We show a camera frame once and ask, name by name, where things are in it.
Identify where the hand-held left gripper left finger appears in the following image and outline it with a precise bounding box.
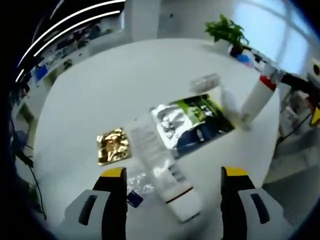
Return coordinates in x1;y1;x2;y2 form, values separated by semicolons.
64;166;129;240

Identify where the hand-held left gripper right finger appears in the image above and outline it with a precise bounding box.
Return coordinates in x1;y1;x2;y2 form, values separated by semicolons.
219;166;285;240

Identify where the small clear skincare sachet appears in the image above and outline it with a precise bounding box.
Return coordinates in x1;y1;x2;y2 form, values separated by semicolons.
125;172;155;209

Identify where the white skincare bottle red collar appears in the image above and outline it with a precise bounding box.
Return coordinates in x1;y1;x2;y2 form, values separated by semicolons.
239;65;286;131

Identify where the gold skincare sachet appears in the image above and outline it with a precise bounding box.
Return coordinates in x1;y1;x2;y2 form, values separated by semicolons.
96;127;133;166

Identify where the white skincare tube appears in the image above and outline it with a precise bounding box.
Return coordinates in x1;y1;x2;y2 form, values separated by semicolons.
129;112;201;223

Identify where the green black skincare sachet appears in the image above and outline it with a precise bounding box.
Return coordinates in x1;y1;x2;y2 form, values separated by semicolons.
149;93;236;160

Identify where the blue storage box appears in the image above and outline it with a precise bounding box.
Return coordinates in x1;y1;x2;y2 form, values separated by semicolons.
36;66;48;81

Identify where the blue plastic bag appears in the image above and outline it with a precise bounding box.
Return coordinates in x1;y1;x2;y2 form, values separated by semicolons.
236;53;255;68

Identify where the potted green plant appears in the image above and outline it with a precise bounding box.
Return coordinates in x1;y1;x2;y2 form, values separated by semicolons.
204;13;250;58

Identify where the black cable bundle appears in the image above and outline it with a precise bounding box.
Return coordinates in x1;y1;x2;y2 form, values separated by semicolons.
9;117;48;221

